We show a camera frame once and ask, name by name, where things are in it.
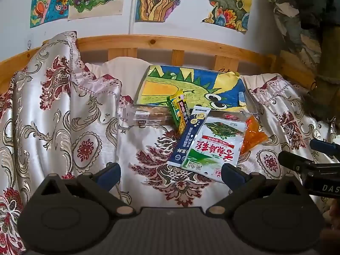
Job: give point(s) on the blue calcium milk powder sachet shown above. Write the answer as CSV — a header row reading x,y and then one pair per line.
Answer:
x,y
195,121

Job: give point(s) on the anime girl wall drawing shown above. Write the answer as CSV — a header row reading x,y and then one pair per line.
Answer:
x,y
45,11

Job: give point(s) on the white green seaweed snack packet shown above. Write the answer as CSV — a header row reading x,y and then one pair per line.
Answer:
x,y
218,142

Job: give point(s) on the orange jelly snack bag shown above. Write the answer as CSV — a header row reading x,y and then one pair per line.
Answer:
x,y
253,135

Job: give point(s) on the yellow green sushi seaweed packet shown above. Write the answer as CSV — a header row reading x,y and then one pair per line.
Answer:
x,y
179,110

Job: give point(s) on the camouflage fabric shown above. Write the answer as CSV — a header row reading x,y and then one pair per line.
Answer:
x,y
310,29

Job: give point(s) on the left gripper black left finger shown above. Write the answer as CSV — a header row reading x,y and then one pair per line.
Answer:
x,y
72,215

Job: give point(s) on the clear nut bar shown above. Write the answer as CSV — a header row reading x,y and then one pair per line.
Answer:
x,y
148,116

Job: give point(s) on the white wall pipe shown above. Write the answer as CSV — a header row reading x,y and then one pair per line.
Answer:
x,y
132,16

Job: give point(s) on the floral satin sofa cover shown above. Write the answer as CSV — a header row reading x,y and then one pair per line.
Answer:
x,y
58,117

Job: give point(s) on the wooden sofa backrest frame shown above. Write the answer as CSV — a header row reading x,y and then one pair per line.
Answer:
x,y
226,57

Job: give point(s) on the cream cushion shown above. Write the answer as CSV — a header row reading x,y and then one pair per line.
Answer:
x,y
130,71

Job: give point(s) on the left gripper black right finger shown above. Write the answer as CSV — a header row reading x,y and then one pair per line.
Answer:
x,y
268,214

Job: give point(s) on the silver tray with dinosaur drawing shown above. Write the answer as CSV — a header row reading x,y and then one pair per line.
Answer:
x,y
220,91

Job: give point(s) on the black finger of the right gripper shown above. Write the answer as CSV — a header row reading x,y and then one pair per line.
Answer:
x,y
330,149

